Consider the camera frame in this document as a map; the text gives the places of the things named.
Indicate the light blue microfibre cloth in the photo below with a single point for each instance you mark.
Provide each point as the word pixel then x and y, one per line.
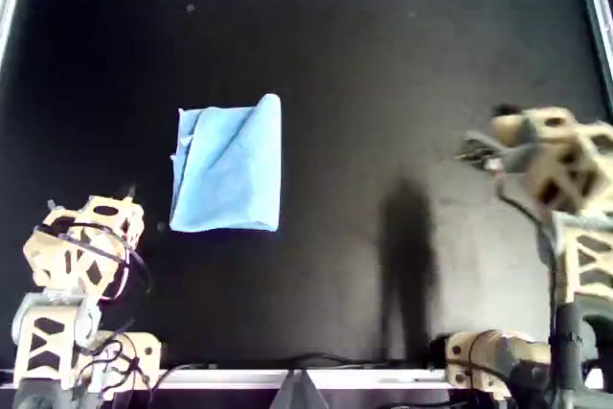
pixel 225 179

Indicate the tan lattice left robot arm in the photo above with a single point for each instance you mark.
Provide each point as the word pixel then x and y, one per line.
pixel 57 256

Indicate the tan lattice right robot arm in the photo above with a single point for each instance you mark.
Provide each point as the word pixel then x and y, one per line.
pixel 589 256

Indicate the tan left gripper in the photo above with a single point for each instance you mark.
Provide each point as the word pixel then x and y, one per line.
pixel 112 217

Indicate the grey triangular stand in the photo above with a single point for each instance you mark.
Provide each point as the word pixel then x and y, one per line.
pixel 299 392

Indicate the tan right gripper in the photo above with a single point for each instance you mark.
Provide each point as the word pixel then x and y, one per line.
pixel 570 160

